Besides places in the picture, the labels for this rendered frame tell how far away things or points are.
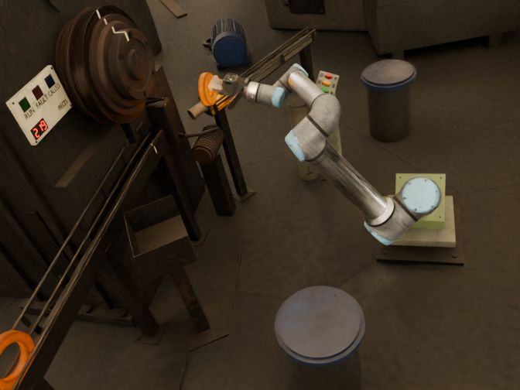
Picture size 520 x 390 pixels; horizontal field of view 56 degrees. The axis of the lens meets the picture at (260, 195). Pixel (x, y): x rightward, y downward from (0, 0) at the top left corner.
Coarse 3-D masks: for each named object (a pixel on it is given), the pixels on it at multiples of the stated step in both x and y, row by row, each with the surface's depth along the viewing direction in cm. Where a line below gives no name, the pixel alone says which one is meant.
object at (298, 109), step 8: (288, 104) 268; (296, 104) 266; (304, 104) 264; (296, 112) 266; (304, 112) 266; (296, 120) 269; (304, 160) 287; (304, 168) 291; (312, 168) 291; (304, 176) 296; (312, 176) 295
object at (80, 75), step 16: (96, 16) 186; (128, 16) 207; (80, 32) 182; (80, 48) 179; (80, 64) 181; (80, 80) 184; (80, 96) 188; (96, 96) 187; (96, 112) 194; (112, 112) 198
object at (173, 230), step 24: (144, 216) 196; (168, 216) 201; (144, 240) 196; (168, 240) 194; (144, 264) 176; (168, 264) 180; (192, 288) 210; (192, 312) 219; (216, 312) 236; (192, 336) 229; (216, 336) 226
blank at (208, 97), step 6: (204, 78) 227; (210, 78) 233; (198, 84) 227; (204, 84) 227; (198, 90) 227; (204, 90) 227; (204, 96) 228; (210, 96) 233; (216, 96) 239; (204, 102) 231; (210, 102) 233
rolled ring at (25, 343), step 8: (0, 336) 152; (8, 336) 153; (16, 336) 156; (24, 336) 159; (0, 344) 150; (8, 344) 153; (24, 344) 159; (32, 344) 162; (0, 352) 150; (24, 352) 161; (24, 360) 161; (16, 368) 160; (8, 376) 157; (16, 376) 157; (0, 384) 151; (8, 384) 154
